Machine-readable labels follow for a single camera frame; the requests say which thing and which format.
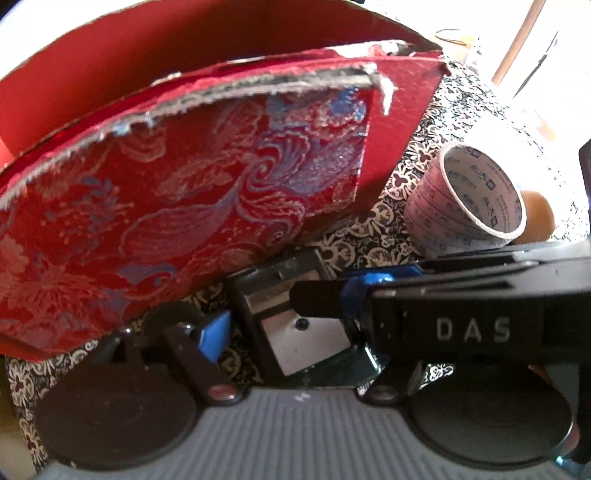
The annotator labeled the red open box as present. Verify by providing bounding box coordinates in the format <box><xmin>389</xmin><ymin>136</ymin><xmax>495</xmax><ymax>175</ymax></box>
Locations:
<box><xmin>1</xmin><ymin>1</ymin><xmax>446</xmax><ymax>181</ymax></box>

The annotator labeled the black metal sharpener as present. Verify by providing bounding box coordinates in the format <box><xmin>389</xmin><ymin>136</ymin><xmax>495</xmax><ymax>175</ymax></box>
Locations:
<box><xmin>225</xmin><ymin>249</ymin><xmax>383</xmax><ymax>389</ymax></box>

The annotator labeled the yellow tissue pack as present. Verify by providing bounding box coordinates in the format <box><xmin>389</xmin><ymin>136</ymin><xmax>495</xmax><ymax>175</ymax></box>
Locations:
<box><xmin>435</xmin><ymin>28</ymin><xmax>480</xmax><ymax>63</ymax></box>

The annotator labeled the white packing tape roll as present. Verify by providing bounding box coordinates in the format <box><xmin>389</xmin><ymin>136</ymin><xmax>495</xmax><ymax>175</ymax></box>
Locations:
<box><xmin>404</xmin><ymin>143</ymin><xmax>527</xmax><ymax>259</ymax></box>

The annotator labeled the red brocade box lid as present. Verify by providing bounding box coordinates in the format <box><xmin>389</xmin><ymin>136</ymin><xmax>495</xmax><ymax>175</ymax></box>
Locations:
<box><xmin>0</xmin><ymin>62</ymin><xmax>385</xmax><ymax>361</ymax></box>

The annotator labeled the wooden door frame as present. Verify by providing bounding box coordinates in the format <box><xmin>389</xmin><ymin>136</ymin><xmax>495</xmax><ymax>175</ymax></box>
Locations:
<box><xmin>492</xmin><ymin>0</ymin><xmax>546</xmax><ymax>86</ymax></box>

